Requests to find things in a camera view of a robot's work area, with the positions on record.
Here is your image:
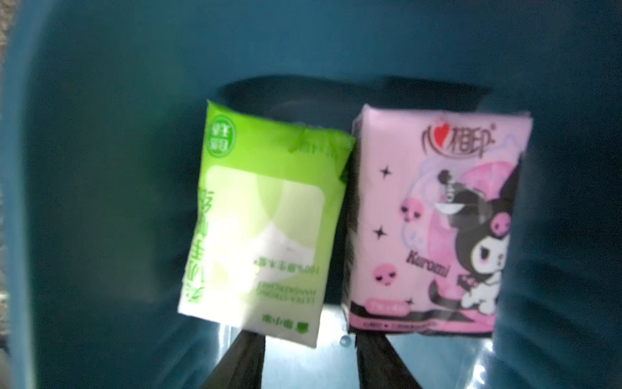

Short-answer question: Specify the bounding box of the teal plastic storage box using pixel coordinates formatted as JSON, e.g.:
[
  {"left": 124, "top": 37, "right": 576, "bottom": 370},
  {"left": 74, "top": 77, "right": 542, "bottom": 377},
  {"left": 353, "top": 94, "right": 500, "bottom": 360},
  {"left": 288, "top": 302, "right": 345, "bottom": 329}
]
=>
[{"left": 1, "top": 1, "right": 621, "bottom": 388}]

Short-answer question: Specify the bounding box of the pink Kuromi tissue pack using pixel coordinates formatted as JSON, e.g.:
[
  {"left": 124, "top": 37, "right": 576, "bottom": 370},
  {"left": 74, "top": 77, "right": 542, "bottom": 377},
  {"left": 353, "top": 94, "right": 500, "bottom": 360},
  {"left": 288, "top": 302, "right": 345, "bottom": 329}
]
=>
[{"left": 343, "top": 105, "right": 533, "bottom": 337}]

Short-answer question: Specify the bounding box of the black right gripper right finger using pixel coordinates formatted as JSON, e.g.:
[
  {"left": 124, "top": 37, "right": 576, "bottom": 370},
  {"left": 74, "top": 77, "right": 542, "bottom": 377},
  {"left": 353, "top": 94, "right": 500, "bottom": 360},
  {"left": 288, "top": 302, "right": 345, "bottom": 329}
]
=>
[{"left": 356, "top": 332, "right": 422, "bottom": 389}]

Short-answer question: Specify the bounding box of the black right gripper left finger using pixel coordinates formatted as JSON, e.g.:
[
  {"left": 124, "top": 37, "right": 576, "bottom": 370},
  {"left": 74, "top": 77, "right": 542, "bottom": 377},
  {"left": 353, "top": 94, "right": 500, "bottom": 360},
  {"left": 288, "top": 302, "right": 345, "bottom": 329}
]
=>
[{"left": 201, "top": 331, "right": 266, "bottom": 389}]

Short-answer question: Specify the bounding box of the green pocket tissue pack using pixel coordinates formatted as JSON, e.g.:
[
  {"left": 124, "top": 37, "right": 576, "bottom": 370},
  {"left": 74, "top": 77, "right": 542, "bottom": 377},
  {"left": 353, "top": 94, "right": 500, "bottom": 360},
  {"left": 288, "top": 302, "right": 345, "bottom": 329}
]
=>
[{"left": 178, "top": 102, "right": 356, "bottom": 348}]

